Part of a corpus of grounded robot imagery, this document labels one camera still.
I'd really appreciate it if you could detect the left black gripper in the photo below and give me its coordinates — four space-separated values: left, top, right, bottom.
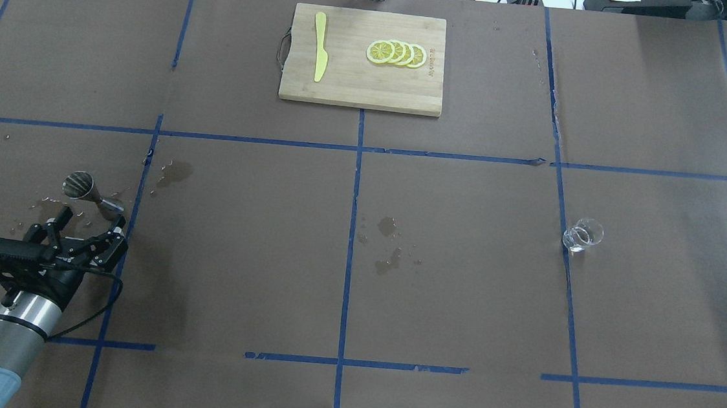
23 205 129 292

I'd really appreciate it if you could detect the steel jigger measuring cup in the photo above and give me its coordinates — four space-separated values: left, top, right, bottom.
62 171 125 220

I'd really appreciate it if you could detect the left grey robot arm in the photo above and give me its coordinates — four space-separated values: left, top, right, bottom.
0 206 129 408

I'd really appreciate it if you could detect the yellow plastic knife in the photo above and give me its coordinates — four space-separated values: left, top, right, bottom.
313 11 330 83

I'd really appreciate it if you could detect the bamboo cutting board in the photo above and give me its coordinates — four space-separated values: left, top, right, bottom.
278 3 448 118

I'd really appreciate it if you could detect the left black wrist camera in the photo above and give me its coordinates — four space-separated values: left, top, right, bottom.
0 238 56 284

